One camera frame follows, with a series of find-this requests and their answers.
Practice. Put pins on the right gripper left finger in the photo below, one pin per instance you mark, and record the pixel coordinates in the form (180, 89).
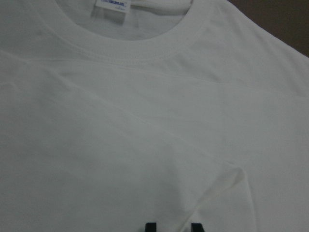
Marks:
(151, 224)

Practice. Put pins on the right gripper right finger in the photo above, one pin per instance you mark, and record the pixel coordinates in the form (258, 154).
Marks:
(196, 223)

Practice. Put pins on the white long-sleeve printed shirt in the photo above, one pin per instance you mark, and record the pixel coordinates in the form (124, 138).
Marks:
(175, 112)

